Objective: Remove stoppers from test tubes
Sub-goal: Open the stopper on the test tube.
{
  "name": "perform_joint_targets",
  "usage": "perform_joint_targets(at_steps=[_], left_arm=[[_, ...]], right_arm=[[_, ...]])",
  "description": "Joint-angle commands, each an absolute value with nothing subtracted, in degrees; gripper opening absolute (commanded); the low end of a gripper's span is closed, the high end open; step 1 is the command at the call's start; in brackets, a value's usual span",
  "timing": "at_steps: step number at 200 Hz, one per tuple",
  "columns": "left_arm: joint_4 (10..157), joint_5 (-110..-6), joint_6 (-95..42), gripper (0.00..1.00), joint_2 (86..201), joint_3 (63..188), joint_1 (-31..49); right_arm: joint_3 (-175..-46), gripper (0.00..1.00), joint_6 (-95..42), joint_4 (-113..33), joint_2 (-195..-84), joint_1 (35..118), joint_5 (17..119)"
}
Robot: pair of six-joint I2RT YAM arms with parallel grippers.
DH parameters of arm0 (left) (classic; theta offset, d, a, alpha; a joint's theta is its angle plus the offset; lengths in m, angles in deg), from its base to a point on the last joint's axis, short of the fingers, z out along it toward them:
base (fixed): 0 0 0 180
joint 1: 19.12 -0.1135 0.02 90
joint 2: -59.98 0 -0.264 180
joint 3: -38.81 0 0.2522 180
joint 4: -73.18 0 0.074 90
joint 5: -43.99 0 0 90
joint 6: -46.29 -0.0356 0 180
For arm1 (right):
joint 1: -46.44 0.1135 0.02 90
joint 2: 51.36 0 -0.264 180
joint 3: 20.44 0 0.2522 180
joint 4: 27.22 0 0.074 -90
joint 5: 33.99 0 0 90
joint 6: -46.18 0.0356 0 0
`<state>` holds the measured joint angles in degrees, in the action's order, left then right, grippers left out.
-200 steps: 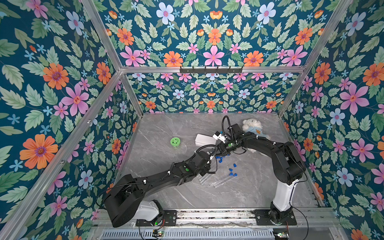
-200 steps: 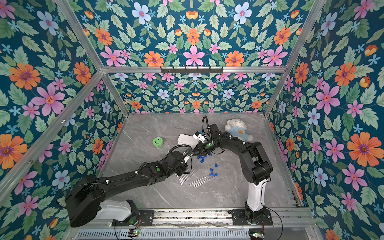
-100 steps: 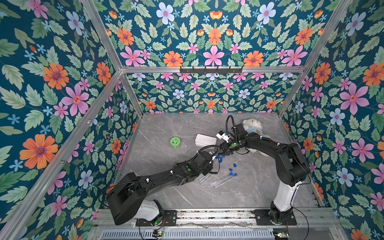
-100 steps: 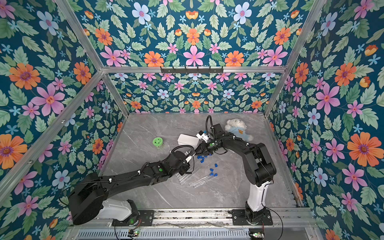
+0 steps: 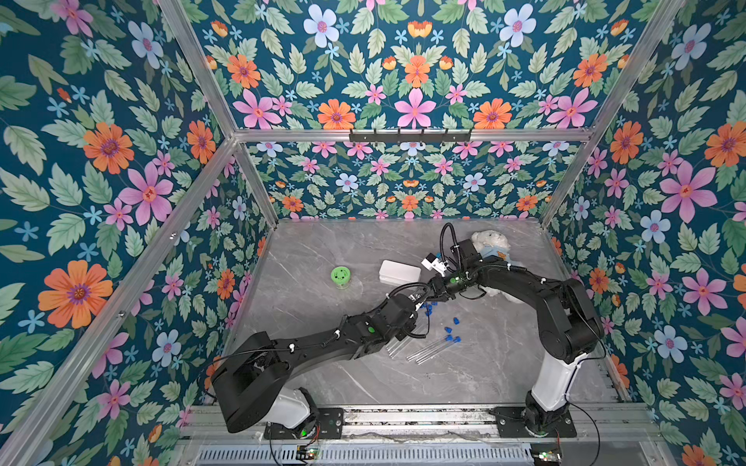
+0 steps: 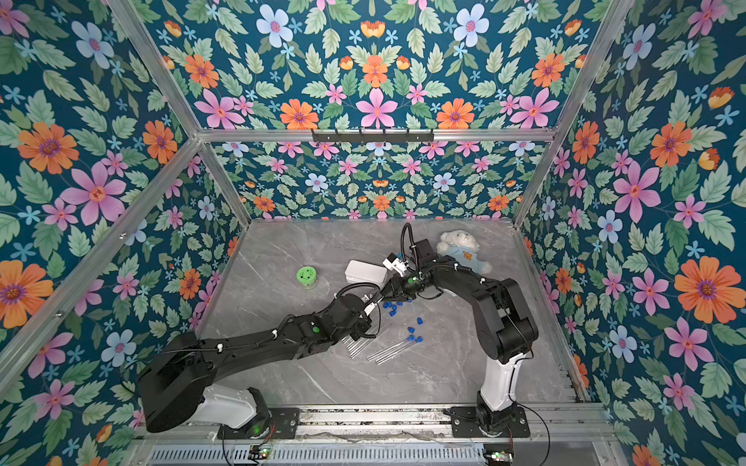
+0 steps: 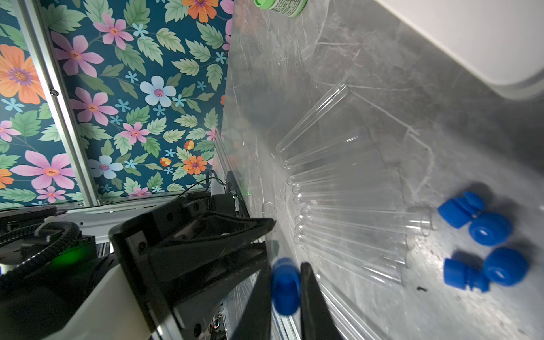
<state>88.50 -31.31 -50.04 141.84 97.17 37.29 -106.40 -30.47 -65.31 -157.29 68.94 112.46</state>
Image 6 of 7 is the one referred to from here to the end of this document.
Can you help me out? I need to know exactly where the test tube group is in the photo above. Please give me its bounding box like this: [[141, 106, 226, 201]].
[[375, 337, 424, 365], [367, 335, 416, 361]]

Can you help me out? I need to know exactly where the white ventilation grille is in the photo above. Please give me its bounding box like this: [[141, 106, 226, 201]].
[[146, 444, 486, 465]]

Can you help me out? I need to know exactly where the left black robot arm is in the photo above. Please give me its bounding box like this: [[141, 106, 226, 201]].
[[138, 283, 381, 433]]

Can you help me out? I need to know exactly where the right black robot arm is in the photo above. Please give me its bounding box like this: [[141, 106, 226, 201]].
[[376, 223, 539, 436]]

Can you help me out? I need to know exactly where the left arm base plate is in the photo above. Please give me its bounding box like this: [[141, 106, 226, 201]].
[[218, 408, 300, 441]]

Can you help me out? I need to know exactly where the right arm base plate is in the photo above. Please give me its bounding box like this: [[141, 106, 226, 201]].
[[444, 406, 530, 439]]

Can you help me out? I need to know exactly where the white rectangular plastic box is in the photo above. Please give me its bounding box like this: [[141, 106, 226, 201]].
[[345, 260, 389, 287]]

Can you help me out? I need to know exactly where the green lidded small jar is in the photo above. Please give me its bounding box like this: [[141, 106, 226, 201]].
[[295, 266, 318, 289]]

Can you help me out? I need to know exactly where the aluminium front rail frame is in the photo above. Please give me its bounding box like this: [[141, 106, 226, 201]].
[[130, 404, 619, 450]]

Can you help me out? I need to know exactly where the black hook rail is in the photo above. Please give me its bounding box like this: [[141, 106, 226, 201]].
[[311, 129, 435, 145]]

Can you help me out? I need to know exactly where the white teddy bear blue shirt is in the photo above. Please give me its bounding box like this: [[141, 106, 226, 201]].
[[436, 230, 493, 275]]

